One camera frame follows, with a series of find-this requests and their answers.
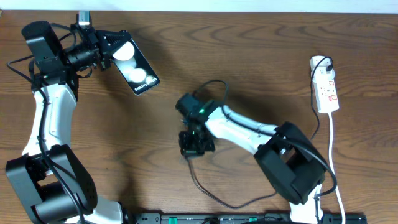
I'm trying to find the white power strip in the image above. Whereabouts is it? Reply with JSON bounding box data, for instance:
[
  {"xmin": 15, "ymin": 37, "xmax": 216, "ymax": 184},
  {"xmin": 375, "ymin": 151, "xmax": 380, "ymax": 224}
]
[{"xmin": 310, "ymin": 55, "xmax": 340, "ymax": 114}]

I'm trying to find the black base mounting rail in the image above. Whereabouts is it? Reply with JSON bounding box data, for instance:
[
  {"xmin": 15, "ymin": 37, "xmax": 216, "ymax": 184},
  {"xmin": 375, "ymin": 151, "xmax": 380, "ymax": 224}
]
[{"xmin": 133, "ymin": 212, "xmax": 368, "ymax": 224}]

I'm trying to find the black smartphone with lit screen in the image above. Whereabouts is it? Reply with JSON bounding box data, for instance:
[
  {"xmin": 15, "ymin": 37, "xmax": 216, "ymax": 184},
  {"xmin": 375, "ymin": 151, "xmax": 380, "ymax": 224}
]
[{"xmin": 113, "ymin": 39, "xmax": 160, "ymax": 95}]

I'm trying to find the white USB charger adapter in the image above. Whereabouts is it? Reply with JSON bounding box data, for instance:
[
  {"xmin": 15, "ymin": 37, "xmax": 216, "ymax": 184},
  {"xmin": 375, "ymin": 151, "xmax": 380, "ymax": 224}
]
[{"xmin": 315, "ymin": 58, "xmax": 335, "ymax": 80}]

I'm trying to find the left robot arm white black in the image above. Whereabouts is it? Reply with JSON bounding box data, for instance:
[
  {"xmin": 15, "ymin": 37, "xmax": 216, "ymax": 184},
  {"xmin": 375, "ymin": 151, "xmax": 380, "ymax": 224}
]
[{"xmin": 6, "ymin": 21, "xmax": 135, "ymax": 223}]

